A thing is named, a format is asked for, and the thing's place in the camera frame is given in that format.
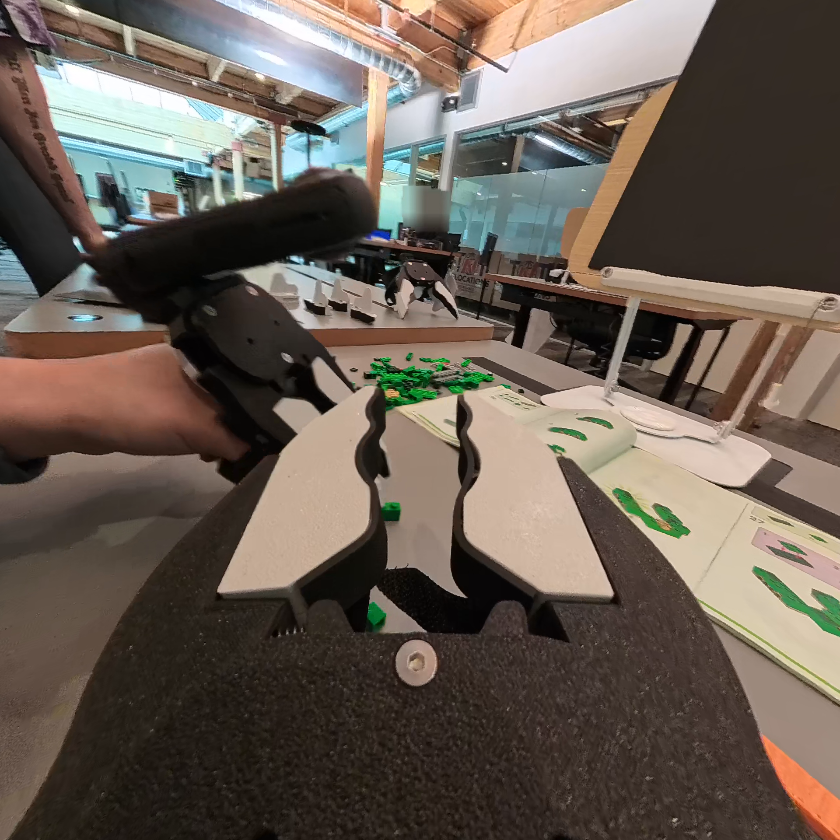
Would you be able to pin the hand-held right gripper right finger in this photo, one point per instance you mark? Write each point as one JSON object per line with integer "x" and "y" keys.
{"x": 531, "y": 518}

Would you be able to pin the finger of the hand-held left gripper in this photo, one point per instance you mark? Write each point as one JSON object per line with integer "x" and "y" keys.
{"x": 331, "y": 380}
{"x": 295, "y": 415}

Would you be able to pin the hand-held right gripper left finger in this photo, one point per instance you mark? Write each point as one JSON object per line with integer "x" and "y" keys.
{"x": 308, "y": 512}

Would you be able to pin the green two-stud brick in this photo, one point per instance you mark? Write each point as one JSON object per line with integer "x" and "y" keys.
{"x": 391, "y": 512}

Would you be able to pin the wood-edged neighbouring desk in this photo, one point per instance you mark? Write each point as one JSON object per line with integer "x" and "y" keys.
{"x": 394, "y": 331}

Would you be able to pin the black desk grommet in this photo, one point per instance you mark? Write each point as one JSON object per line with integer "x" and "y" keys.
{"x": 85, "y": 318}

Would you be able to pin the grey desk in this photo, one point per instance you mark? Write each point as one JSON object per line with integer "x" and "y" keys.
{"x": 98, "y": 558}

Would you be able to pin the person's left hand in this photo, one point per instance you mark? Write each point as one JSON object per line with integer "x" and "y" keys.
{"x": 144, "y": 407}

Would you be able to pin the pile of green bricks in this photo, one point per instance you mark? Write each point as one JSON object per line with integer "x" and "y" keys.
{"x": 420, "y": 380}

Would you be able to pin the small green cube brick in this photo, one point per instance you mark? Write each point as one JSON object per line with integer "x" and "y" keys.
{"x": 375, "y": 617}

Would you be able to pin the spare black white gripper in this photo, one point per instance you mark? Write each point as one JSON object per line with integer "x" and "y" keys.
{"x": 420, "y": 275}

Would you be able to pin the building instruction booklet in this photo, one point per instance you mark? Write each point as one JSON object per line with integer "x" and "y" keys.
{"x": 709, "y": 525}

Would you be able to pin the orange brick separator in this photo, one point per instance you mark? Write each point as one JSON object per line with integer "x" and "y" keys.
{"x": 810, "y": 800}

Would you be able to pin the wood-backed black panel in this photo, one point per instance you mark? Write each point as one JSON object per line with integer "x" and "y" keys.
{"x": 722, "y": 164}

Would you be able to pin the wooden post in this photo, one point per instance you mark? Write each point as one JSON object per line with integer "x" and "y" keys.
{"x": 754, "y": 367}

